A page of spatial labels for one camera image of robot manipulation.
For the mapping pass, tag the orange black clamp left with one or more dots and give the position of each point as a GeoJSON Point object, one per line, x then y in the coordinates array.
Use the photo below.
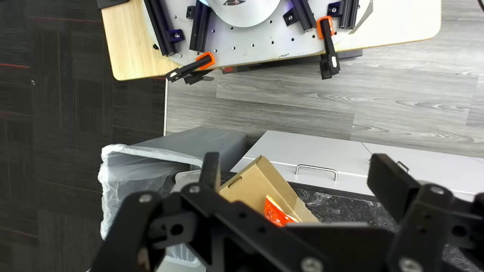
{"type": "Point", "coordinates": [195, 70]}

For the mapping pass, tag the brown cardboard box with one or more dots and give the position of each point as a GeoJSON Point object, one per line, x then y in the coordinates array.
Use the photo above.
{"type": "Point", "coordinates": [259, 180]}

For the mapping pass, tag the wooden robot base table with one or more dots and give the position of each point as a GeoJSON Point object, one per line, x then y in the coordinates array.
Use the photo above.
{"type": "Point", "coordinates": [141, 37]}

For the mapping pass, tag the orange black clamp right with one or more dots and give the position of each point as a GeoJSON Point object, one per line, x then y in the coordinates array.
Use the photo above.
{"type": "Point", "coordinates": [328, 62]}

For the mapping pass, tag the orange black clamp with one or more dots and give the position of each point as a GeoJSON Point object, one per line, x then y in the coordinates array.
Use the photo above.
{"type": "Point", "coordinates": [328, 62]}
{"type": "Point", "coordinates": [195, 70]}

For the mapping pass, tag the white perforated mounting plate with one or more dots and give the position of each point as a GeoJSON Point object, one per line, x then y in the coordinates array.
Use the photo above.
{"type": "Point", "coordinates": [241, 32]}

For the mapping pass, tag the white cabinet drawers with handle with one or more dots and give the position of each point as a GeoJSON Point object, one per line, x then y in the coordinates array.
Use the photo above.
{"type": "Point", "coordinates": [344, 165]}

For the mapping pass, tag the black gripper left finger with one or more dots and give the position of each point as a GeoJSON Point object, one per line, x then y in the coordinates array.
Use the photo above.
{"type": "Point", "coordinates": [147, 224]}

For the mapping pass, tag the yellow orange Fritos chip bag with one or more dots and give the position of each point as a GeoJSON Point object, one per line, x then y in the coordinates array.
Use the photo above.
{"type": "Point", "coordinates": [279, 215]}

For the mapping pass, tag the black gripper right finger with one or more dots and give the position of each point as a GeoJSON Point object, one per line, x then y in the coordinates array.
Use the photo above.
{"type": "Point", "coordinates": [430, 217]}

